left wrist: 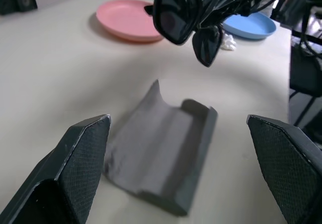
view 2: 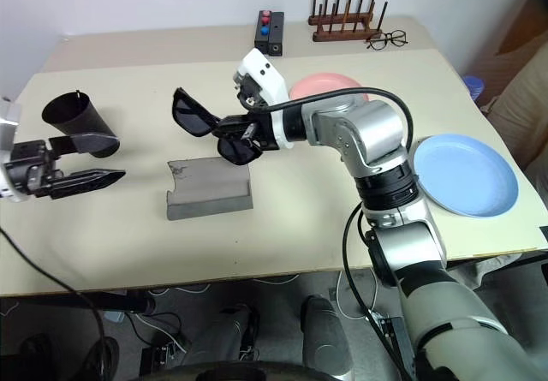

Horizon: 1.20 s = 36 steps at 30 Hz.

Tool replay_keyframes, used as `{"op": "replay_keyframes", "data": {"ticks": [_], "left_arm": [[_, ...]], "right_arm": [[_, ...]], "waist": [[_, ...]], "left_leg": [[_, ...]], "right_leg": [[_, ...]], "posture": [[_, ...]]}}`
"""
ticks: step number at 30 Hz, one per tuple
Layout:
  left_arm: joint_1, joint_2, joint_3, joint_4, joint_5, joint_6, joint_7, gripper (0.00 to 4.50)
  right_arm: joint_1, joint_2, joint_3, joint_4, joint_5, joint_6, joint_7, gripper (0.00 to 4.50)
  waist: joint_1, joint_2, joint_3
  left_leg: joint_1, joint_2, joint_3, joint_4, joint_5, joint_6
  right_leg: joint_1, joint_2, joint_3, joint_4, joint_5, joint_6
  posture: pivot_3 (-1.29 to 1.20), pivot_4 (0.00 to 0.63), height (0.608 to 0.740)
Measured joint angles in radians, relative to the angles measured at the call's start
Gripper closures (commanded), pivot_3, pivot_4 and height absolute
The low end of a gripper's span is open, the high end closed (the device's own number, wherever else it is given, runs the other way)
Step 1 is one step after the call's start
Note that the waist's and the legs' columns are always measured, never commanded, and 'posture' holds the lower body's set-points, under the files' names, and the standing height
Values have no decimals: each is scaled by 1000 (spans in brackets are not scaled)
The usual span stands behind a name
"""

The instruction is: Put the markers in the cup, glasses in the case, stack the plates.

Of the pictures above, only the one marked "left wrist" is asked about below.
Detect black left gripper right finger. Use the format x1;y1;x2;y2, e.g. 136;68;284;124
247;114;322;224

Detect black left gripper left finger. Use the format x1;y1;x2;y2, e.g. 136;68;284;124
0;114;112;224

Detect black sunglasses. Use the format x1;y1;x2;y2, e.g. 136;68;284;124
152;0;205;46

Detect crumpled white paper ball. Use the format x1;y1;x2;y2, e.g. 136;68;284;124
220;32;237;51

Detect pink plastic plate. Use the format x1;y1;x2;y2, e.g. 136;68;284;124
96;0;166;43

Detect blue plastic plate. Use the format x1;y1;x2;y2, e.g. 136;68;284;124
221;12;277;41

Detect grey open glasses case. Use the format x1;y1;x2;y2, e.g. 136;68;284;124
102;79;219;216

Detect black chair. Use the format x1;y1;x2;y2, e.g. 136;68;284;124
289;0;322;131

